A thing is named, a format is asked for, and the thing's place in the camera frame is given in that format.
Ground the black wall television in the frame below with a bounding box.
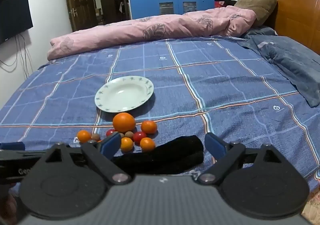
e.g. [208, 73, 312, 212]
[0, 0, 34, 44]

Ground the pink floral quilt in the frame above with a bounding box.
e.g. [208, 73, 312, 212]
[47, 6, 257, 61]

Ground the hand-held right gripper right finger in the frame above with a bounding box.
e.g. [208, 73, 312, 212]
[196, 132, 285, 187]

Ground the black fuzzy cloth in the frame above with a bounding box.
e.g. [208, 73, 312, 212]
[111, 135, 204, 175]

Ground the large orange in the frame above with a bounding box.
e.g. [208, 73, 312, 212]
[112, 112, 136, 133]

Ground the red and black bag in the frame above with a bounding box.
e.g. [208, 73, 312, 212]
[213, 0, 237, 8]

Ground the blue plaid bedsheet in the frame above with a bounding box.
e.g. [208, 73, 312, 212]
[0, 35, 320, 190]

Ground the hanging television cable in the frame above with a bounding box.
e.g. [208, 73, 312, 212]
[0, 33, 32, 79]

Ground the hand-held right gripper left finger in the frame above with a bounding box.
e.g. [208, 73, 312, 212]
[44, 131, 132, 186]

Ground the brown pillow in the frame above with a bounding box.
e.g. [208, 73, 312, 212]
[234, 0, 278, 27]

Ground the white floral rim plate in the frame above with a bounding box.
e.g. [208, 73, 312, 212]
[94, 76, 154, 113]

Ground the wooden bed headboard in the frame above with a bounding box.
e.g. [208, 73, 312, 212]
[240, 0, 320, 56]

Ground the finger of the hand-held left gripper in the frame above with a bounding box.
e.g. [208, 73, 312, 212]
[0, 142, 26, 151]

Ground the floral patterned cloth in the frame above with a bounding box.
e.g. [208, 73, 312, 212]
[301, 190, 320, 225]

